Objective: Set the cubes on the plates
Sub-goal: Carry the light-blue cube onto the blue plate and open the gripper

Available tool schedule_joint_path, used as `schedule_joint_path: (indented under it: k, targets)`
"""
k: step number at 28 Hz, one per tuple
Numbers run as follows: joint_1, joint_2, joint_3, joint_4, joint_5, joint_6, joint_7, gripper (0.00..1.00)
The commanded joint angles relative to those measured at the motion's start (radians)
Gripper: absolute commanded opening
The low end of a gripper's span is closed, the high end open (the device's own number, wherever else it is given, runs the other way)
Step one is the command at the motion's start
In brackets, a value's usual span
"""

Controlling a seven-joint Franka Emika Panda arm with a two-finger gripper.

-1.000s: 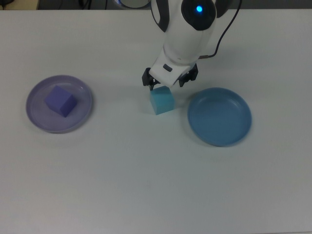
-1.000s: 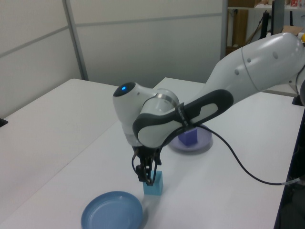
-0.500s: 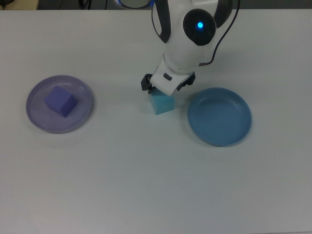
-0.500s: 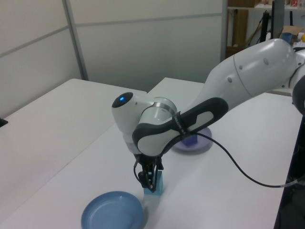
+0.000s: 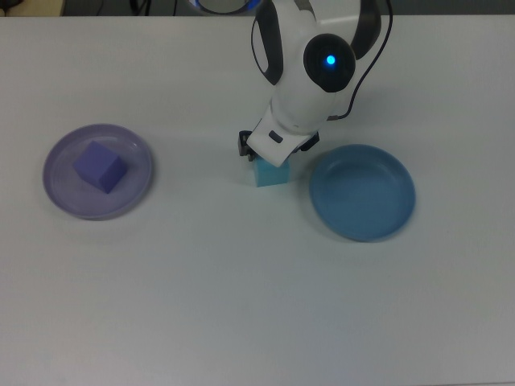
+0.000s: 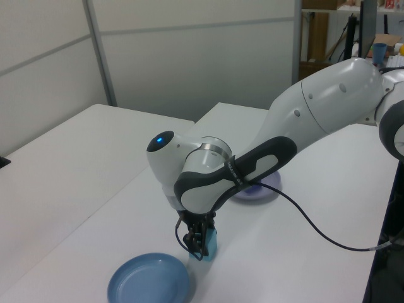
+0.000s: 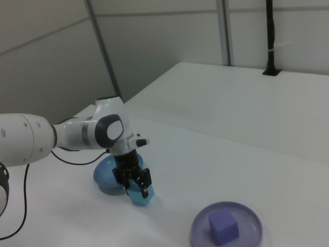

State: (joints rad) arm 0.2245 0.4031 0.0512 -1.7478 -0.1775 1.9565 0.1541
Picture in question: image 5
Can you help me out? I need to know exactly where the light blue cube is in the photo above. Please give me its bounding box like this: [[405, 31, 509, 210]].
[[253, 156, 291, 188]]

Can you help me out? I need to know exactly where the purple cube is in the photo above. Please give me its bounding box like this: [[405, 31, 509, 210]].
[[72, 140, 129, 195]]

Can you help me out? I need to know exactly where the blue plate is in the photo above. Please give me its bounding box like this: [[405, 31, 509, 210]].
[[308, 143, 417, 243]]

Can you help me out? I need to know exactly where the purple plate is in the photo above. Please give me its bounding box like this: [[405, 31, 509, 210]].
[[42, 123, 154, 221]]

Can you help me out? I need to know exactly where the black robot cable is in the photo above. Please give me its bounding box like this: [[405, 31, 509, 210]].
[[328, 0, 395, 121]]

